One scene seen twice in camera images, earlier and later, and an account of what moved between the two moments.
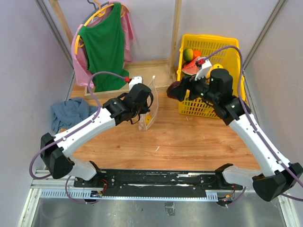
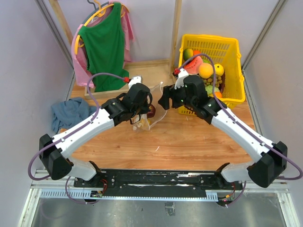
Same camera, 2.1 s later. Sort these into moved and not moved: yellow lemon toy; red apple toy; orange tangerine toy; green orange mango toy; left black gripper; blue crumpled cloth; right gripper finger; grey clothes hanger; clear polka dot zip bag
Moved: red apple toy; clear polka dot zip bag; right gripper finger
Not moved: grey clothes hanger; orange tangerine toy; yellow lemon toy; green orange mango toy; blue crumpled cloth; left black gripper
